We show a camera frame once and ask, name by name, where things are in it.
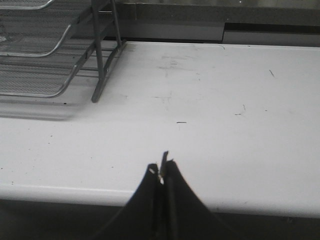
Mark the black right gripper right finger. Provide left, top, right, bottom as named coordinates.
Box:
left=163, top=160, right=237, bottom=240

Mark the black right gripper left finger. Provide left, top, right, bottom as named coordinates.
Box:
left=93, top=163, right=159, bottom=240

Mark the silver mesh tray rack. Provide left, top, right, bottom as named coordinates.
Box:
left=0, top=0, right=125, bottom=103

